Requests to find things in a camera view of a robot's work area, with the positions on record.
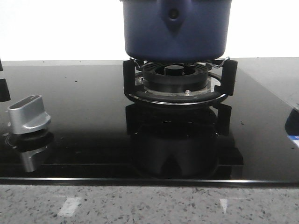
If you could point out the blue sticker label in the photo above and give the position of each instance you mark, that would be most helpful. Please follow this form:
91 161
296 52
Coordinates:
294 139

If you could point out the black pot support grate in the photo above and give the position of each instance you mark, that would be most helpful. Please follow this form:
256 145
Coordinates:
171 78

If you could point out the dark blue cooking pot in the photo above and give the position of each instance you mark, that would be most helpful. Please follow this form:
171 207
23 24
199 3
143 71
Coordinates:
176 31

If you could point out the black glass gas stove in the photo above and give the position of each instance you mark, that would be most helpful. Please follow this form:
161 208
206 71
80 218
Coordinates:
98 137

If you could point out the silver stove control knob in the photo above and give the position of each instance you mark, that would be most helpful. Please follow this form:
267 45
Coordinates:
28 115

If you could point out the round gas burner head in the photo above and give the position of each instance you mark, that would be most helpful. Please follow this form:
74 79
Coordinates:
203 96

